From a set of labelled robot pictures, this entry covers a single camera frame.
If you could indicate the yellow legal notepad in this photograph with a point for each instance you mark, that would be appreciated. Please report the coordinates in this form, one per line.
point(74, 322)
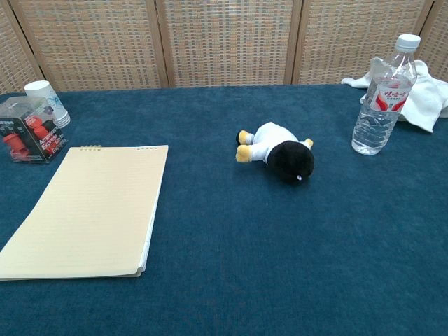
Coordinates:
point(91, 210)

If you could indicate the black white penguin plush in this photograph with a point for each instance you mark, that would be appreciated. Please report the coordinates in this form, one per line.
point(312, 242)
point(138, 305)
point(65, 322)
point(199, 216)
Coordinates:
point(280, 154)

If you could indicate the clear box with red toy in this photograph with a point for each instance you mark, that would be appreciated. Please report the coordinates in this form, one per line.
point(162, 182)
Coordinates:
point(31, 136)

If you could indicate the white paper cup stack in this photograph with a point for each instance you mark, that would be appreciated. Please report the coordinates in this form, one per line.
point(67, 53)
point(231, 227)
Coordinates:
point(45, 101)

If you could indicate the woven folding screen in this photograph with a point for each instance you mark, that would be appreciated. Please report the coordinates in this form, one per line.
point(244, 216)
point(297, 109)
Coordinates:
point(224, 42)

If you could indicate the white cloth towel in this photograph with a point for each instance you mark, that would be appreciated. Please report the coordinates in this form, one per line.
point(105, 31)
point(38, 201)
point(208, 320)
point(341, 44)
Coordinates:
point(425, 98)

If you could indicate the blue table cloth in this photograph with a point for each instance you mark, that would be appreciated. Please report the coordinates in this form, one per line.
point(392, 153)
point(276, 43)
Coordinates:
point(245, 245)

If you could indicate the clear plastic water bottle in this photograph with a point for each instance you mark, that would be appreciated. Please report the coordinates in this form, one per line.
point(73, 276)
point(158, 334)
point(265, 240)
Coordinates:
point(383, 105)

